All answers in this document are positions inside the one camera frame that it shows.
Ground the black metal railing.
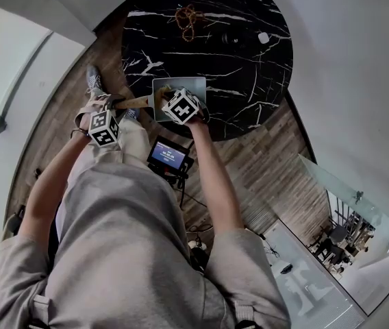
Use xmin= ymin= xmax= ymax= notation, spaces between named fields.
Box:
xmin=327 ymin=197 xmax=377 ymax=278

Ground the black glossy cup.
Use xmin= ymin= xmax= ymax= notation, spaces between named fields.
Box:
xmin=221 ymin=29 xmax=248 ymax=50

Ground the dark wristband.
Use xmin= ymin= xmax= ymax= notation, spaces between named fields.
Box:
xmin=70 ymin=127 xmax=91 ymax=140

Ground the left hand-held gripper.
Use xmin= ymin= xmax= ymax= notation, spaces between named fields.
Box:
xmin=87 ymin=93 xmax=129 ymax=149

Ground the person in white shirt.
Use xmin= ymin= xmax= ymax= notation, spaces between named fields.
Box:
xmin=0 ymin=162 xmax=291 ymax=329

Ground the person's right forearm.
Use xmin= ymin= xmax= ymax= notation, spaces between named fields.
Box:
xmin=186 ymin=117 xmax=245 ymax=234

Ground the brown bead necklace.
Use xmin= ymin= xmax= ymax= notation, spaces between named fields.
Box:
xmin=174 ymin=4 xmax=204 ymax=42

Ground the white desk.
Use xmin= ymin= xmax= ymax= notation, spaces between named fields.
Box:
xmin=259 ymin=217 xmax=366 ymax=329

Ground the person's left forearm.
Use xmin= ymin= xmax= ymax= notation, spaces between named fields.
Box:
xmin=18 ymin=128 xmax=91 ymax=243

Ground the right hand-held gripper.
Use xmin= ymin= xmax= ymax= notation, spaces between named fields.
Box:
xmin=155 ymin=87 xmax=212 ymax=126

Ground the frosted glass panel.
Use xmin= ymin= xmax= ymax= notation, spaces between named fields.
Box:
xmin=297 ymin=152 xmax=389 ymax=319

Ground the black office chair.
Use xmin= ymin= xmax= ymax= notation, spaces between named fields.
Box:
xmin=2 ymin=204 xmax=28 ymax=240

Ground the black marble round table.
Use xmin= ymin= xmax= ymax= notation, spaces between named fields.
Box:
xmin=121 ymin=0 xmax=294 ymax=142

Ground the square pale green pan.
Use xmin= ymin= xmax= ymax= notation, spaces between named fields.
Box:
xmin=112 ymin=76 xmax=208 ymax=123

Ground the person's left hand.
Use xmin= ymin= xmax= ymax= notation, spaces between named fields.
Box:
xmin=74 ymin=97 xmax=114 ymax=132

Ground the small black monitor screen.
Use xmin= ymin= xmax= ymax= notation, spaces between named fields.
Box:
xmin=146 ymin=135 xmax=195 ymax=185

